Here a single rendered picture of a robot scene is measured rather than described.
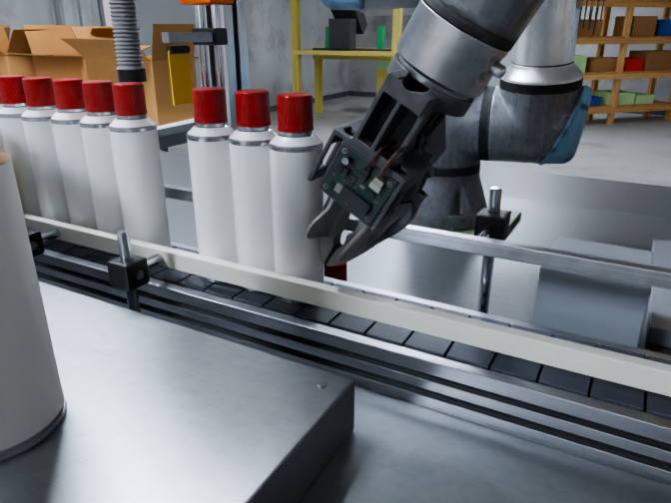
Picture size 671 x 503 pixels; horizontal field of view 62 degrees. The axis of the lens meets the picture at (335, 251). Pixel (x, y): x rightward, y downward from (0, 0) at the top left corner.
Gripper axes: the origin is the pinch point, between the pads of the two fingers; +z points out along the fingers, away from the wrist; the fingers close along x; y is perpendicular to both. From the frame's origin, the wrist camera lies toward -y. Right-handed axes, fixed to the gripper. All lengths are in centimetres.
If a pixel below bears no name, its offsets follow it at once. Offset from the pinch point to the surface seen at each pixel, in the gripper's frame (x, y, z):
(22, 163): -41.0, 2.4, 18.4
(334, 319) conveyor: 4.4, 3.9, 3.6
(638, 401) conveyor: 27.1, 4.1, -9.5
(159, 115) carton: -118, -117, 81
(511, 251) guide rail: 13.1, -2.4, -10.3
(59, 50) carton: -196, -135, 101
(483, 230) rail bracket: 10.0, -5.7, -8.9
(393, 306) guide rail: 8.3, 4.8, -2.6
